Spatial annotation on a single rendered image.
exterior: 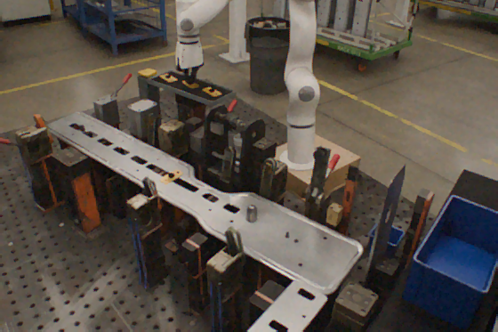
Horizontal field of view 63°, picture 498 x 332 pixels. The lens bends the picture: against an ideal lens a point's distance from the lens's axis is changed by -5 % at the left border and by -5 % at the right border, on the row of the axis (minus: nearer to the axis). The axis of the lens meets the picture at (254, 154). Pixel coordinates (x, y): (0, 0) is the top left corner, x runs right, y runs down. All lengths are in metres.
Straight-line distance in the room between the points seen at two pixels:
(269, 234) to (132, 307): 0.52
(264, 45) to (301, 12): 2.66
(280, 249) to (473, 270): 0.51
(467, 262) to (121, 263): 1.12
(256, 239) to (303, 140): 0.72
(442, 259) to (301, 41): 0.93
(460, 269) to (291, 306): 0.45
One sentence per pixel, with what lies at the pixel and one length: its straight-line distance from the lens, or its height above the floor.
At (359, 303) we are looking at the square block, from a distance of 1.02.
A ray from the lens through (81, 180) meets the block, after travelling 1.63.
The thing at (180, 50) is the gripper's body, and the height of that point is 1.31.
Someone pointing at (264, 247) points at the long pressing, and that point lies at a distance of 1.19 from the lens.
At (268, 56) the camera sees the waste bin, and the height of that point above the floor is 0.42.
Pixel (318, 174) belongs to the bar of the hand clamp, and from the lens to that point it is 1.26.
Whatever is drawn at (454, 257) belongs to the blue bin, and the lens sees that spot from 1.25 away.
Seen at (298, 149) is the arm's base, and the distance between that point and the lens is 1.85.
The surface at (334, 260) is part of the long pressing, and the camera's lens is 1.18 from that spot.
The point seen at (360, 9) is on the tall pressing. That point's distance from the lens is 5.70.
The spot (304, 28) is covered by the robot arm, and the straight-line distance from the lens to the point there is 1.67.
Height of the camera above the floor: 1.83
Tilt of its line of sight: 32 degrees down
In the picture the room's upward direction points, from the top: 1 degrees clockwise
